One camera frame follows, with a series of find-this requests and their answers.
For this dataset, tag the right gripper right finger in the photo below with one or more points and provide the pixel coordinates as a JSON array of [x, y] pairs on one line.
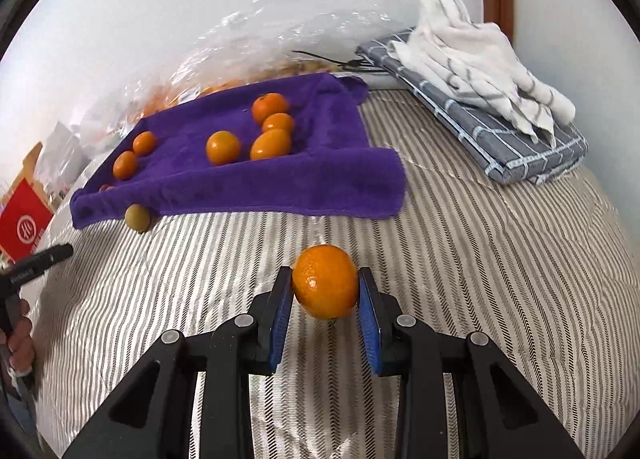
[[499, 414]]

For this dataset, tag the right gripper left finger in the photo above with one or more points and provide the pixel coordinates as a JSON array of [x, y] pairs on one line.
[[148, 414]]

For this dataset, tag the large round orange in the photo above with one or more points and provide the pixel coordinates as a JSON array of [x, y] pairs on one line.
[[125, 166]]

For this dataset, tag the orange mandarin pile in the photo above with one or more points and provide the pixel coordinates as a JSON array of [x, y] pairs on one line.
[[325, 282]]

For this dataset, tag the oval orange kumquat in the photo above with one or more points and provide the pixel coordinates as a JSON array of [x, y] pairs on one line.
[[271, 144]]

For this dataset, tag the large orange with stem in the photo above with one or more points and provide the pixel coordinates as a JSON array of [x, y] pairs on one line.
[[268, 104]]

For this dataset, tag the small orange mandarin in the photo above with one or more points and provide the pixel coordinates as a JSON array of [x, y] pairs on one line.
[[279, 121]]

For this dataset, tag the person's left hand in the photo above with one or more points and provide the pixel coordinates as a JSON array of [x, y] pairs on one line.
[[20, 344]]

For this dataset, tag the red paper bag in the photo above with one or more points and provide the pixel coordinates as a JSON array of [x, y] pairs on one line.
[[23, 222]]

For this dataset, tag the grey plastic bag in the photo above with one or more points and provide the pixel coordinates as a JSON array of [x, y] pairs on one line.
[[61, 161]]

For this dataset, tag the striped bed quilt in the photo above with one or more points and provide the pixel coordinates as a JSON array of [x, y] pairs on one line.
[[544, 272]]

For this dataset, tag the grey checked folded cloth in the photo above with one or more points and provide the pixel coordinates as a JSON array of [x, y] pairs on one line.
[[504, 154]]

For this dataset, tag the purple towel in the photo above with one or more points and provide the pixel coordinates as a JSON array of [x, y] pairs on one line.
[[331, 170]]

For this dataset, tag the white striped towel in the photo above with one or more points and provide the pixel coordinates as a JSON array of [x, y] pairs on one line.
[[475, 63]]

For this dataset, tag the clear plastic fruit bag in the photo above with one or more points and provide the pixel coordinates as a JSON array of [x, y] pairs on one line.
[[270, 39]]

